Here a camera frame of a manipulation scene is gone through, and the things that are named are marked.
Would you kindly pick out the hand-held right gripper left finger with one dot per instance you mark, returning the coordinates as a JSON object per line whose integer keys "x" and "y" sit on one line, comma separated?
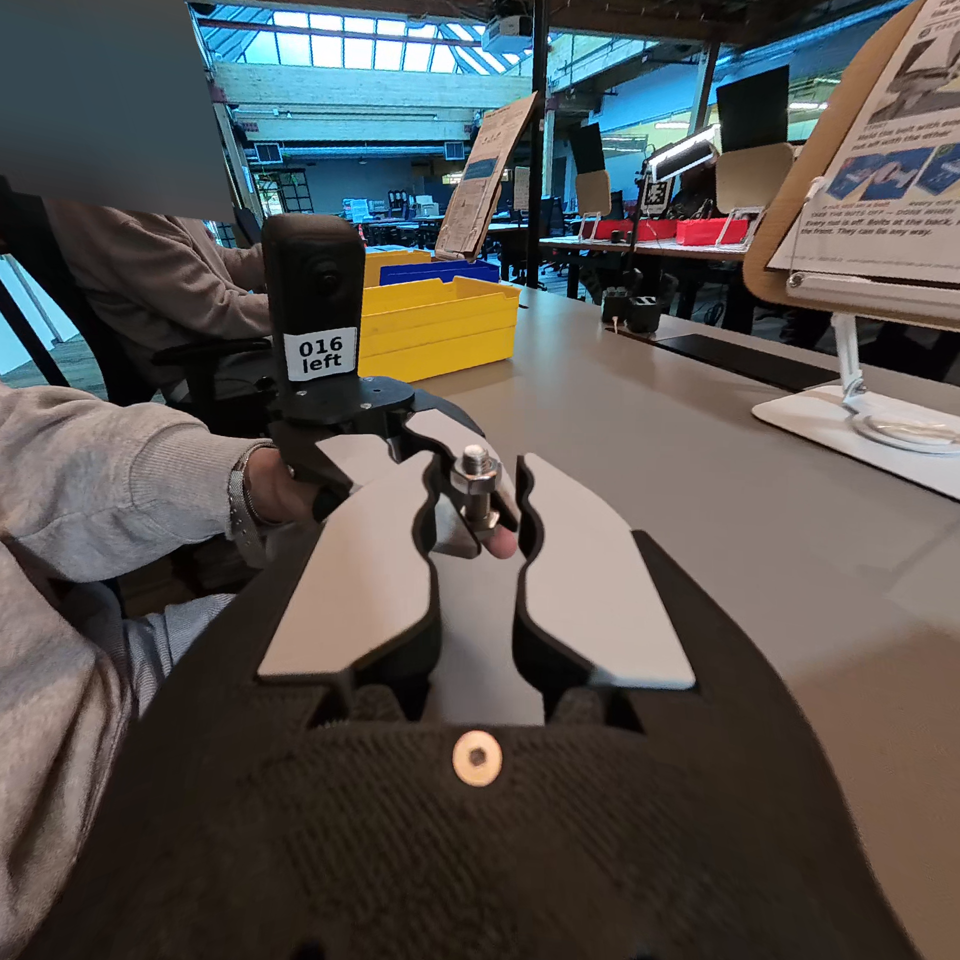
{"x": 360, "y": 585}

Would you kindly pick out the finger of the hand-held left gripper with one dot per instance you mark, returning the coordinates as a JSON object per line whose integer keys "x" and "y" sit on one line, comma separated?
{"x": 352, "y": 459}
{"x": 442, "y": 431}

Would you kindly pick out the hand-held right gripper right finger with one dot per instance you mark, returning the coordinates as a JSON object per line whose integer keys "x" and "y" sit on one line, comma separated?
{"x": 592, "y": 592}

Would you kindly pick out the metal hex nut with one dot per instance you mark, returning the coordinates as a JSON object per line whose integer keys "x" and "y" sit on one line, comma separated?
{"x": 474, "y": 478}

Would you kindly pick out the metal bolt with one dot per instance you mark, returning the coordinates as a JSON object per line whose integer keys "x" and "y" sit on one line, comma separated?
{"x": 477, "y": 504}

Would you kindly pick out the person's left forearm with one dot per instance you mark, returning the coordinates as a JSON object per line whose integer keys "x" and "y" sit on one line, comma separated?
{"x": 112, "y": 465}

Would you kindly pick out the grey desk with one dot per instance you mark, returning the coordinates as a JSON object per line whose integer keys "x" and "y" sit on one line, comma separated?
{"x": 712, "y": 487}

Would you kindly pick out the black desk mat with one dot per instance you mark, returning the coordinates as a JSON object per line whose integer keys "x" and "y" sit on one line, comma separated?
{"x": 750, "y": 364}

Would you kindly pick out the desk lamp light bar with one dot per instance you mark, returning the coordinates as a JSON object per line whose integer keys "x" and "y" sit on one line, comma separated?
{"x": 682, "y": 154}

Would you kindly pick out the person's left hand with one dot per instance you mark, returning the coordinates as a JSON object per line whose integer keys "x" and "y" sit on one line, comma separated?
{"x": 281, "y": 491}

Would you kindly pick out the yellow plastic bin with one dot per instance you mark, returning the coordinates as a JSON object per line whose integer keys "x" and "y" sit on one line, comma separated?
{"x": 442, "y": 330}
{"x": 390, "y": 262}

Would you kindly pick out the blue plastic bin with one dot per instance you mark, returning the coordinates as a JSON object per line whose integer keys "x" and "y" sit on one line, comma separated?
{"x": 420, "y": 271}

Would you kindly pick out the silver wristwatch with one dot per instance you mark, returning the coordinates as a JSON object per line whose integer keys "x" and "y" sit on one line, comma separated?
{"x": 238, "y": 510}

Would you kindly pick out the black office chair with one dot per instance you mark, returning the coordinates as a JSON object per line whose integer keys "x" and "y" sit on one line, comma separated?
{"x": 195, "y": 356}

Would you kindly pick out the black battery charger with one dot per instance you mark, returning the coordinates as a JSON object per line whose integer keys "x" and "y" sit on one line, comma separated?
{"x": 616, "y": 307}
{"x": 645, "y": 315}

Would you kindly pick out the brown cardboard instruction board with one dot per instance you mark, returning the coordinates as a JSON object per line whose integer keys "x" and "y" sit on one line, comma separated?
{"x": 487, "y": 165}

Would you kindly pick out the red plastic bin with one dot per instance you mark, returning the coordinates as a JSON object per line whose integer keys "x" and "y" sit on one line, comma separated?
{"x": 611, "y": 230}
{"x": 709, "y": 231}

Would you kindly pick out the black pillar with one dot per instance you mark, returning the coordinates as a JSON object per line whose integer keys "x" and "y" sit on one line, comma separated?
{"x": 537, "y": 150}

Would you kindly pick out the small pale document board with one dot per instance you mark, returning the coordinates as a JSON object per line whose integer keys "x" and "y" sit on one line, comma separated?
{"x": 594, "y": 193}

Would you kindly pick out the wooden table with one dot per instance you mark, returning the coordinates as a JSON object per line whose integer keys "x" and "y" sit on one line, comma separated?
{"x": 675, "y": 250}

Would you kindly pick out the black-and-white marker tag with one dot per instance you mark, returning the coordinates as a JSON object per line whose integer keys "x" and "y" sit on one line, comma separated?
{"x": 657, "y": 196}

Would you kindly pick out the white ceiling projector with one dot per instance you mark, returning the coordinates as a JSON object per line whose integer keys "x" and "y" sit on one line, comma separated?
{"x": 506, "y": 31}

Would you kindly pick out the person's grey sweatshirt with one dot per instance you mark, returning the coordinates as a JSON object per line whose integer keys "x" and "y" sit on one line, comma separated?
{"x": 45, "y": 750}

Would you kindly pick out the large pale document board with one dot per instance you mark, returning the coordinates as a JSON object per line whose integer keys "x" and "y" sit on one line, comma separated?
{"x": 754, "y": 180}

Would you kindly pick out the wooden document board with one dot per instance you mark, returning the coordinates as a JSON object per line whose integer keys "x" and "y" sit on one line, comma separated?
{"x": 817, "y": 150}

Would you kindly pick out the printed instruction sheet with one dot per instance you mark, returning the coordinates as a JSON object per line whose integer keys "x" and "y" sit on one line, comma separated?
{"x": 885, "y": 150}

